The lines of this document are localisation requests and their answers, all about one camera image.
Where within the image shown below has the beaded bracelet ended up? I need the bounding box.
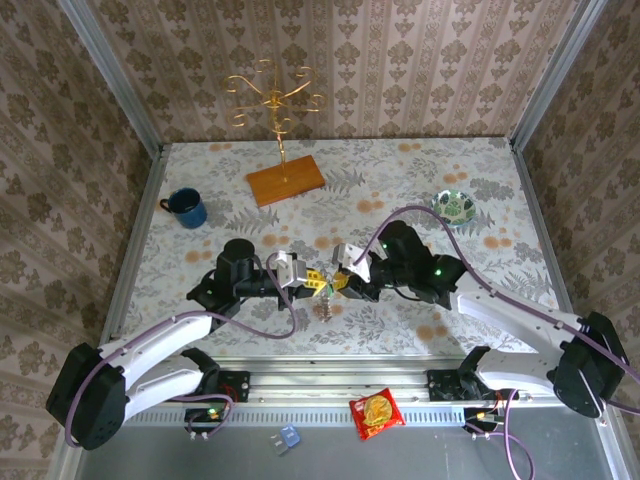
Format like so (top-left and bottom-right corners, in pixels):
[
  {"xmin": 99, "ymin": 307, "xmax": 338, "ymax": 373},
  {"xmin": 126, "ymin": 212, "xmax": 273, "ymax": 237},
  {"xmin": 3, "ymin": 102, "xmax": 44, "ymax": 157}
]
[{"xmin": 312, "ymin": 289, "xmax": 335, "ymax": 321}]

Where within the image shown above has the green leaf pattern bowl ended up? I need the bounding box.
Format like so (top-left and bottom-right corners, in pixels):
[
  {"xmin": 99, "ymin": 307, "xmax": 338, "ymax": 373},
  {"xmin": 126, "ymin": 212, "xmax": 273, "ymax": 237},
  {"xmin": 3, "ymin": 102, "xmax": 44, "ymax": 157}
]
[{"xmin": 431, "ymin": 189, "xmax": 477, "ymax": 229}]

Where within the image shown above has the dark blue enamel mug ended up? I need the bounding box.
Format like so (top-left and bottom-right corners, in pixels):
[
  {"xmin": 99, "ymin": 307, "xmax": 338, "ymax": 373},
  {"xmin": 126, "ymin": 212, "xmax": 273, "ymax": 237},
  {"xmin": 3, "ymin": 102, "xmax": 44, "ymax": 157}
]
[{"xmin": 158, "ymin": 187, "xmax": 209, "ymax": 230}]

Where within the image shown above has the aluminium table edge bar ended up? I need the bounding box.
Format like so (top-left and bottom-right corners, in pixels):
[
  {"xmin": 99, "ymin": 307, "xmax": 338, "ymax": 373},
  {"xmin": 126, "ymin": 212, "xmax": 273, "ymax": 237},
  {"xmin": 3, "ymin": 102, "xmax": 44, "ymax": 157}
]
[{"xmin": 102, "ymin": 349, "xmax": 589, "ymax": 374}]

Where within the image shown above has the gold jewelry stand wooden base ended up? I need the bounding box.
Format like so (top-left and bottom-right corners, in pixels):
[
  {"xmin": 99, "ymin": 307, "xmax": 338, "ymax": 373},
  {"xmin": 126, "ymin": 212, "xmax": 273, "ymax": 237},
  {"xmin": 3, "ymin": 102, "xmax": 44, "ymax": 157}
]
[{"xmin": 227, "ymin": 58, "xmax": 327, "ymax": 208}]

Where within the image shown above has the red snack packet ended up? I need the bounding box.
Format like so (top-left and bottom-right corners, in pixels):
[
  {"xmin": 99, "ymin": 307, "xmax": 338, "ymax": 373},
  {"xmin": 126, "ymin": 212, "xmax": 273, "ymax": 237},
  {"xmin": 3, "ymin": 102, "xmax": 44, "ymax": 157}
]
[{"xmin": 348, "ymin": 388, "xmax": 406, "ymax": 442}]

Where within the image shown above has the black controller board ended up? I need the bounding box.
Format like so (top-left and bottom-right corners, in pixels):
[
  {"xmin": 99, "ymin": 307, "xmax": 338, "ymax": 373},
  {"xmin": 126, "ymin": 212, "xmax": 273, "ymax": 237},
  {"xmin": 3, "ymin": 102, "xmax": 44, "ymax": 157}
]
[
  {"xmin": 183, "ymin": 405, "xmax": 234, "ymax": 427},
  {"xmin": 463, "ymin": 406, "xmax": 505, "ymax": 427}
]

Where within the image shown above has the aluminium mounting rail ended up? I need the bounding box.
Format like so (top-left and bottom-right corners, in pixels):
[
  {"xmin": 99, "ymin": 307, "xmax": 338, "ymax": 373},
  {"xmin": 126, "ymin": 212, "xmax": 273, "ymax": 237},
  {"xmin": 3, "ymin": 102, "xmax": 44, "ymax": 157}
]
[{"xmin": 248, "ymin": 370, "xmax": 431, "ymax": 405}]

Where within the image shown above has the aluminium table side rail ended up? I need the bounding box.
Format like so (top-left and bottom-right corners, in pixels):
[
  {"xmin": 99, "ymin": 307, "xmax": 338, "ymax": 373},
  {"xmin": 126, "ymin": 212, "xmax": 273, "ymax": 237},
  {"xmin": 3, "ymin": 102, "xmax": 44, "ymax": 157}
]
[
  {"xmin": 509, "ymin": 137, "xmax": 589, "ymax": 364},
  {"xmin": 98, "ymin": 144, "xmax": 166, "ymax": 351}
]

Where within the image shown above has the perforated metal cable duct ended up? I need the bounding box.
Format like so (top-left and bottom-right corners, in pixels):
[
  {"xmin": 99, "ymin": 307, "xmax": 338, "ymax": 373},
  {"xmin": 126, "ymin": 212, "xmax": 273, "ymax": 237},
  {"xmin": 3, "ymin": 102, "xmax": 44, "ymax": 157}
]
[{"xmin": 134, "ymin": 402, "xmax": 469, "ymax": 429}]

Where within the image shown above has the aluminium frame post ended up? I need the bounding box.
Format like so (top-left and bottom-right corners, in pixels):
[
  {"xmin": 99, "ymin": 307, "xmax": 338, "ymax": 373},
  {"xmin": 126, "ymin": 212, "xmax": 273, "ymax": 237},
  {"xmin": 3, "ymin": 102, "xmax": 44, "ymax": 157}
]
[
  {"xmin": 55, "ymin": 0, "xmax": 166, "ymax": 157},
  {"xmin": 508, "ymin": 0, "xmax": 604, "ymax": 151}
]

